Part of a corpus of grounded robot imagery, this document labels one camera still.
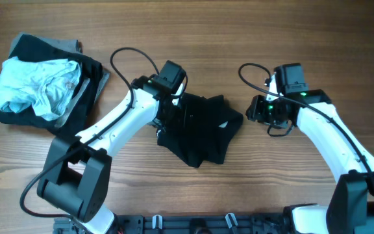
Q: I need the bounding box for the black t-shirt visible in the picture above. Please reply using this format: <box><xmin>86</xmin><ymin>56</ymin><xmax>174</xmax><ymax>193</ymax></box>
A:
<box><xmin>157</xmin><ymin>93</ymin><xmax>243</xmax><ymax>168</ymax></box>

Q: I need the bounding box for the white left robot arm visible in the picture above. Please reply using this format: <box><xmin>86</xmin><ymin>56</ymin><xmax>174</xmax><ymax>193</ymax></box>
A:
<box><xmin>37</xmin><ymin>73</ymin><xmax>188</xmax><ymax>233</ymax></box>

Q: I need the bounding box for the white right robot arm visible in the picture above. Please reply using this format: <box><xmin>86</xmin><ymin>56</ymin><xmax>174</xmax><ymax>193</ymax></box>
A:
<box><xmin>245</xmin><ymin>90</ymin><xmax>374</xmax><ymax>233</ymax></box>

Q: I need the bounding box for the grey folded garment in pile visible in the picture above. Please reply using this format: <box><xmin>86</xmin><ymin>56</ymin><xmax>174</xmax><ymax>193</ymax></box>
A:
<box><xmin>9</xmin><ymin>32</ymin><xmax>110</xmax><ymax>128</ymax></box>

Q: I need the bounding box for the light blue crumpled garment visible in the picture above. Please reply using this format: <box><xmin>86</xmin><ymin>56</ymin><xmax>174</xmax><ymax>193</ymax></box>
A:
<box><xmin>0</xmin><ymin>57</ymin><xmax>81</xmax><ymax>121</ymax></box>

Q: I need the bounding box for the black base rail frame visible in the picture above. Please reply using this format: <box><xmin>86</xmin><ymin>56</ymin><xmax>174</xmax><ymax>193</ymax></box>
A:
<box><xmin>53</xmin><ymin>213</ymin><xmax>292</xmax><ymax>234</ymax></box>

